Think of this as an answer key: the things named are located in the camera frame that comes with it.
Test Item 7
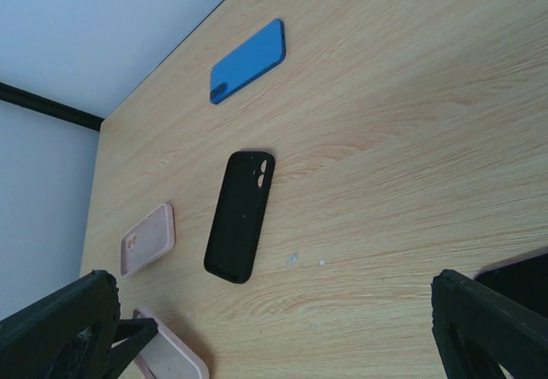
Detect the black phone pink edge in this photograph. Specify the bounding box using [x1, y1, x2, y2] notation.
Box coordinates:
[473, 247, 548, 318]

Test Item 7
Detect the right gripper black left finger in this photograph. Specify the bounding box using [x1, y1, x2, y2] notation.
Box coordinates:
[1, 270, 158, 378]

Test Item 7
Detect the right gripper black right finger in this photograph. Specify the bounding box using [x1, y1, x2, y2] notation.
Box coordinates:
[432, 269, 547, 378]

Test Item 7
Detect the pink translucent phone case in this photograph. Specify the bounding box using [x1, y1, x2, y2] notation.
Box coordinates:
[120, 203, 176, 277]

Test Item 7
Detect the blue phone case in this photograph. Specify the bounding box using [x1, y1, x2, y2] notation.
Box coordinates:
[210, 18, 286, 105]

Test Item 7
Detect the black frame bar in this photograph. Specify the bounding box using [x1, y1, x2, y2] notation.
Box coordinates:
[0, 82, 104, 132]

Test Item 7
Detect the black phone case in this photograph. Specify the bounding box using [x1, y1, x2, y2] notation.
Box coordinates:
[204, 151, 275, 284]

